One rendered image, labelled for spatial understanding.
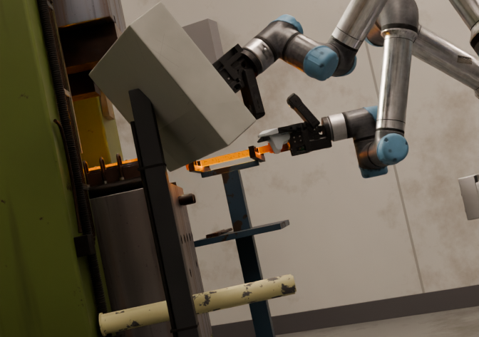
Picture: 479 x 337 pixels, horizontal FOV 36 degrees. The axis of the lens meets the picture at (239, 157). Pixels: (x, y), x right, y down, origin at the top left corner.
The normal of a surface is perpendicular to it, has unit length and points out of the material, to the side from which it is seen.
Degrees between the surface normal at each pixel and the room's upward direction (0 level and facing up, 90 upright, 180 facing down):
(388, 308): 90
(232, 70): 90
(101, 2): 90
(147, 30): 90
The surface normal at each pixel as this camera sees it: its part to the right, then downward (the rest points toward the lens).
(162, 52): 0.40, -0.16
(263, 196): -0.39, 0.00
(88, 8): -0.01, -0.08
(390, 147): 0.20, -0.11
